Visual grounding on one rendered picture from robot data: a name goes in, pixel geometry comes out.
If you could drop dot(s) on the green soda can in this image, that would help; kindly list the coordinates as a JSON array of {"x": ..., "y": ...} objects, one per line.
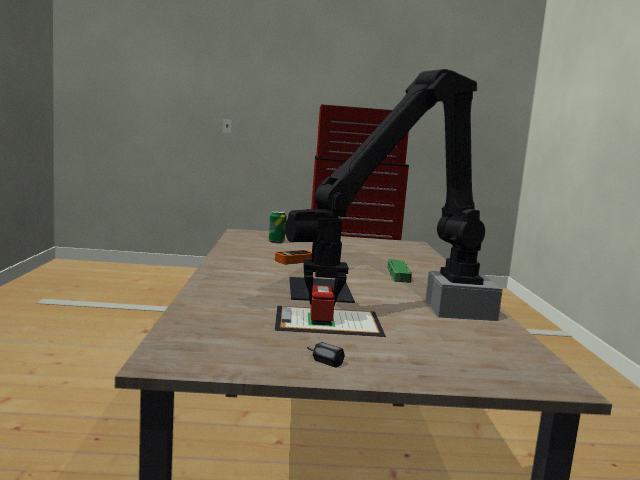
[{"x": 277, "y": 227}]

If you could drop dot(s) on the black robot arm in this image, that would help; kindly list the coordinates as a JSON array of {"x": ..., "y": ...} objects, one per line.
[{"x": 466, "y": 232}]

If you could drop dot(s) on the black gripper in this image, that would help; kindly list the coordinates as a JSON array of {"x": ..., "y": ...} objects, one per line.
[{"x": 325, "y": 265}]

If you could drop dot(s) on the orange digital multimeter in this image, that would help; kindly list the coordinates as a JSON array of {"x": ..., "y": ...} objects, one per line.
[{"x": 292, "y": 257}]

